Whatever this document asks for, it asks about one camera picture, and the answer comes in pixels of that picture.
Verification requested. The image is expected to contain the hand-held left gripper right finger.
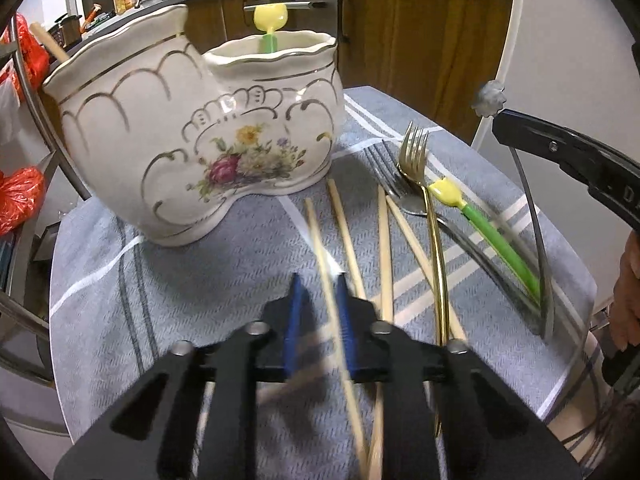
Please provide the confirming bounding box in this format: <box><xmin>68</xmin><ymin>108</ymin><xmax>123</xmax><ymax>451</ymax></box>
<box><xmin>335</xmin><ymin>272</ymin><xmax>583</xmax><ymax>480</ymax></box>

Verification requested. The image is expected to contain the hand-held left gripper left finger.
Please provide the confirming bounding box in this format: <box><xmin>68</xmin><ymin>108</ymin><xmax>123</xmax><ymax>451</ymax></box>
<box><xmin>54</xmin><ymin>272</ymin><xmax>313</xmax><ymax>480</ymax></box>

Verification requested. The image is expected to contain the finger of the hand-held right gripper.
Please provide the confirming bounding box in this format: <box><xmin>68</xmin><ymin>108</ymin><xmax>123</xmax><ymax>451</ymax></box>
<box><xmin>492</xmin><ymin>109</ymin><xmax>598</xmax><ymax>196</ymax></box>

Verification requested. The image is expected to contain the wooden chopstick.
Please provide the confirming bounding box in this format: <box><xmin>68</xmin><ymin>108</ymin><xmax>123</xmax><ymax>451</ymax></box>
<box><xmin>326</xmin><ymin>179</ymin><xmax>368</xmax><ymax>298</ymax></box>
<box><xmin>367</xmin><ymin>187</ymin><xmax>396</xmax><ymax>480</ymax></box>
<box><xmin>29</xmin><ymin>22</ymin><xmax>69</xmax><ymax>62</ymax></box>
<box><xmin>386</xmin><ymin>196</ymin><xmax>468</xmax><ymax>343</ymax></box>
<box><xmin>304</xmin><ymin>198</ymin><xmax>371</xmax><ymax>480</ymax></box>

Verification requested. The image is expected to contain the yellow green tulip spoon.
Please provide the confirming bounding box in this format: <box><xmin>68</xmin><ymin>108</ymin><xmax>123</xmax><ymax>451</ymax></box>
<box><xmin>253</xmin><ymin>3</ymin><xmax>291</xmax><ymax>56</ymax></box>
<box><xmin>428</xmin><ymin>177</ymin><xmax>543</xmax><ymax>306</ymax></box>

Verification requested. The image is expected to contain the gold fork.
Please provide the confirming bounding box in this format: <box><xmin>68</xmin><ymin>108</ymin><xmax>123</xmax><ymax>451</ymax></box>
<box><xmin>397</xmin><ymin>121</ymin><xmax>448</xmax><ymax>438</ymax></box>

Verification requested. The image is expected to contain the silver fork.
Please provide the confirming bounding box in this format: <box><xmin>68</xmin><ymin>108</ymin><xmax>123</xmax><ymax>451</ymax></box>
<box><xmin>364</xmin><ymin>141</ymin><xmax>546</xmax><ymax>321</ymax></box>

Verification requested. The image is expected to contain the white floral ceramic holder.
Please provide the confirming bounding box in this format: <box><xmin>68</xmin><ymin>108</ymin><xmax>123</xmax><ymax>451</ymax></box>
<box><xmin>41</xmin><ymin>4</ymin><xmax>346</xmax><ymax>247</ymax></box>

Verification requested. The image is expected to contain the person's right hand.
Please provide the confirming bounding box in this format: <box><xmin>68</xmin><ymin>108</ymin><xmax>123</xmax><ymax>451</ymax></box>
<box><xmin>617</xmin><ymin>232</ymin><xmax>640</xmax><ymax>353</ymax></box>

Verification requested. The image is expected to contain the grey striped cloth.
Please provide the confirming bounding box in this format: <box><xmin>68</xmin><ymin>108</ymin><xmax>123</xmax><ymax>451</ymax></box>
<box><xmin>49</xmin><ymin>85</ymin><xmax>598</xmax><ymax>480</ymax></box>

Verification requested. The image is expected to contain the kitchen counter with wooden cabinets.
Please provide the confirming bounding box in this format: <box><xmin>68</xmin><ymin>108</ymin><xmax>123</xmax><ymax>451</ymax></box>
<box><xmin>47</xmin><ymin>0</ymin><xmax>516</xmax><ymax>148</ymax></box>

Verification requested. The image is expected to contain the metal storage rack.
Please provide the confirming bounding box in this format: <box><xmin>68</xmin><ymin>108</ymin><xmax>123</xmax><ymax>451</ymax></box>
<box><xmin>0</xmin><ymin>10</ymin><xmax>96</xmax><ymax>386</ymax></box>

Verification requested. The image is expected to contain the built-in steel oven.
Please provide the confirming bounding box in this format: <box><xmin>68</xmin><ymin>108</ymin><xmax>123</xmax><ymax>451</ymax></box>
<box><xmin>215</xmin><ymin>0</ymin><xmax>342</xmax><ymax>56</ymax></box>

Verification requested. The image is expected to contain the red plastic bag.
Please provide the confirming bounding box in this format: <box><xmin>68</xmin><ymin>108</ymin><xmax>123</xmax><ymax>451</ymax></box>
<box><xmin>0</xmin><ymin>167</ymin><xmax>47</xmax><ymax>237</ymax></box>
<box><xmin>0</xmin><ymin>12</ymin><xmax>51</xmax><ymax>88</ymax></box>

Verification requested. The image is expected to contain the white plastic bag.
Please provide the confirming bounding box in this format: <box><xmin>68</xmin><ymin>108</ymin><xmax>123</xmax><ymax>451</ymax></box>
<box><xmin>0</xmin><ymin>67</ymin><xmax>26</xmax><ymax>146</ymax></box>

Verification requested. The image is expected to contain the dark pressure cooker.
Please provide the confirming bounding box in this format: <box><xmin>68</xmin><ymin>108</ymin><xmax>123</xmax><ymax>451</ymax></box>
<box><xmin>54</xmin><ymin>14</ymin><xmax>83</xmax><ymax>47</ymax></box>

